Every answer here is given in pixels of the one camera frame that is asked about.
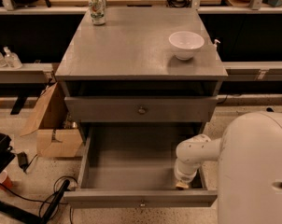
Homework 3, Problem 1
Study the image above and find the grey drawer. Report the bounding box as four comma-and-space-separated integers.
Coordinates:
64, 123, 217, 208
64, 96, 218, 123

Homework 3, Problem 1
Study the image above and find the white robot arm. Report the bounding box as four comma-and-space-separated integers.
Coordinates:
174, 112, 282, 224

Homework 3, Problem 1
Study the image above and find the grey top drawer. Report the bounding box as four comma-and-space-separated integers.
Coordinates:
64, 96, 218, 123

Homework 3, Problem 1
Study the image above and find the grey drawer cabinet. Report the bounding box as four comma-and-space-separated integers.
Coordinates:
56, 7, 227, 138

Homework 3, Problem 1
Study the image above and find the brown cardboard box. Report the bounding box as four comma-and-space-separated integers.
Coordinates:
20, 83, 83, 158

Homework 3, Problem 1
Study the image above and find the white bowl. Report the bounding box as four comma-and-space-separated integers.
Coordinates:
168, 31, 204, 61

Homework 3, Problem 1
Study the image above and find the white pump bottle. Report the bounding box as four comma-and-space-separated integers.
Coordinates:
213, 39, 220, 50

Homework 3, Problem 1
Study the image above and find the black power adapter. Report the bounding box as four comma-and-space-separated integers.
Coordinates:
17, 152, 28, 170

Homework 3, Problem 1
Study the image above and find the red plastic cup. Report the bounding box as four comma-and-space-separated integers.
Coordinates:
0, 170, 12, 190

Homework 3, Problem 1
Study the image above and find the black bin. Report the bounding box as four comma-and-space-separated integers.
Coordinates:
0, 133, 15, 173

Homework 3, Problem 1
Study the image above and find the black stand leg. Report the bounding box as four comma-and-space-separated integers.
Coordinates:
0, 179, 70, 224

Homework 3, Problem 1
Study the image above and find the green white drink can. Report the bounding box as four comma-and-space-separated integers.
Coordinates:
89, 0, 106, 25

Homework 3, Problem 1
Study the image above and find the black floor cable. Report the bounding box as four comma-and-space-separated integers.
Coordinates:
0, 153, 81, 224

